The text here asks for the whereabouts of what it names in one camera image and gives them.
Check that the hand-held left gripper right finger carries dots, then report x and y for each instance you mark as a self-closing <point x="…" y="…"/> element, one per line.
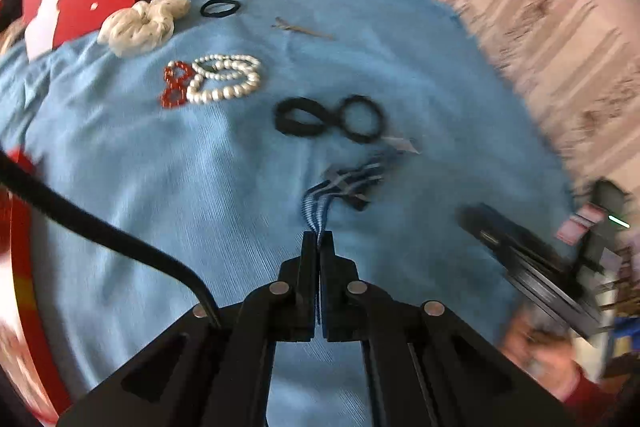
<point x="327" y="252"/>

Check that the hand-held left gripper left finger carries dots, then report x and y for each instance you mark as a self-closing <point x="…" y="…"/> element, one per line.
<point x="311" y="252"/>

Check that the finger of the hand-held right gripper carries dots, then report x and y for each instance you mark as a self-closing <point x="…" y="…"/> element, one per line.
<point x="505" y="234"/>

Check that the blue white striped hair bow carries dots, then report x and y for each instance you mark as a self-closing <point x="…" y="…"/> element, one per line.
<point x="345" y="184"/>

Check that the person's right hand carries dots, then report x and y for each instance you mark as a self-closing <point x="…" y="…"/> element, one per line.
<point x="535" y="347"/>

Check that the light blue cloth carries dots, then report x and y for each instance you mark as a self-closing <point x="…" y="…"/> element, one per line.
<point x="200" y="187"/>

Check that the small silver hair clip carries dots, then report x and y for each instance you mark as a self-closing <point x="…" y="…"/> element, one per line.
<point x="402" y="144"/>

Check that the pink striped bedding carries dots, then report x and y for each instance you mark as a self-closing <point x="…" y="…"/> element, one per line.
<point x="540" y="17"/>

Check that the metal bobby pin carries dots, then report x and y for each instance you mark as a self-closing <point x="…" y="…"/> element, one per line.
<point x="305" y="29"/>

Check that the white fabric scrunchie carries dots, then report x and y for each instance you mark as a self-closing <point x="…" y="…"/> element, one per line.
<point x="137" y="27"/>

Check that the red floral box lid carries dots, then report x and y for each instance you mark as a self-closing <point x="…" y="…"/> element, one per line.
<point x="25" y="297"/>

